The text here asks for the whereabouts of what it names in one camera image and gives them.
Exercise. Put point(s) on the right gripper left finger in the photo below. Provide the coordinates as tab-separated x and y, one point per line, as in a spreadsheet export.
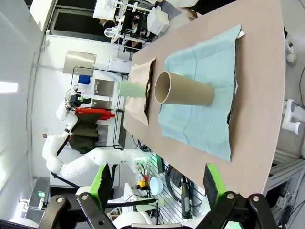
101	186

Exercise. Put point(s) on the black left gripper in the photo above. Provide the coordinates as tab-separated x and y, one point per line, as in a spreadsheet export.
75	100

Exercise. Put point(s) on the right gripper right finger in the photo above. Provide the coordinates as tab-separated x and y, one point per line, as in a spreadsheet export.
212	188

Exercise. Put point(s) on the pale green cup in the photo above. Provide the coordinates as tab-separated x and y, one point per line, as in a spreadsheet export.
131	89

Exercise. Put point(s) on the teal cloth mat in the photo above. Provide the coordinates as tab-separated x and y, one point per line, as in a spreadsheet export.
202	133

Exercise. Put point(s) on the brown cup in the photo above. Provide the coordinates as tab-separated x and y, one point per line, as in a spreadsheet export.
190	93

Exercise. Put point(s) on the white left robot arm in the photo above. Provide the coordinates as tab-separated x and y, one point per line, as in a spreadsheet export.
95	157

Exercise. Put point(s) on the person's left hand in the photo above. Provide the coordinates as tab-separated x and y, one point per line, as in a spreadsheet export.
191	14

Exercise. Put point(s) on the blue box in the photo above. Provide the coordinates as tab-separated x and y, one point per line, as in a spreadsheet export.
84	80

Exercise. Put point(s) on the grey black handheld tool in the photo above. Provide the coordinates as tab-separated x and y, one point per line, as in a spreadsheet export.
186	200

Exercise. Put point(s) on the dark green jacket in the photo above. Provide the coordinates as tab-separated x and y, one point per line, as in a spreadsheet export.
84	133

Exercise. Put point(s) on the yellow black connector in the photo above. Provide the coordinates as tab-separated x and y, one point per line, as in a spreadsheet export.
142	184

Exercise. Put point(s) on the pale green cylinder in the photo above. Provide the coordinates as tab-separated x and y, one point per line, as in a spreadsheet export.
150	204

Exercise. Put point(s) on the pale blue bowl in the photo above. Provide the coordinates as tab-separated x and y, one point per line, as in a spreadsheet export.
156	185

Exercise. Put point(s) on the grey box green label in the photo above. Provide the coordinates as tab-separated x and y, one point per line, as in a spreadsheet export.
39	194

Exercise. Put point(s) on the white magnifier lamp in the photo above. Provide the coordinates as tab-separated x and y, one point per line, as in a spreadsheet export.
110	32

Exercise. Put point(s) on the white storage box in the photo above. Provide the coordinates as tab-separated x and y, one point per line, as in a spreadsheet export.
157	20

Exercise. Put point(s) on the white sneaker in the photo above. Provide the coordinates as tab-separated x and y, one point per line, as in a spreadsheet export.
290	51

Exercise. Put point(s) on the large steel wall panel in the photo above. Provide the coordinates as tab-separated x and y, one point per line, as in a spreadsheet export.
79	62

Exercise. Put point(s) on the grey slatted base plate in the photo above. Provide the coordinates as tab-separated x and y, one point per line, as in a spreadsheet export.
171	207

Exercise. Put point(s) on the aluminium frame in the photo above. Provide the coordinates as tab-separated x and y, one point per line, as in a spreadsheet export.
286	181

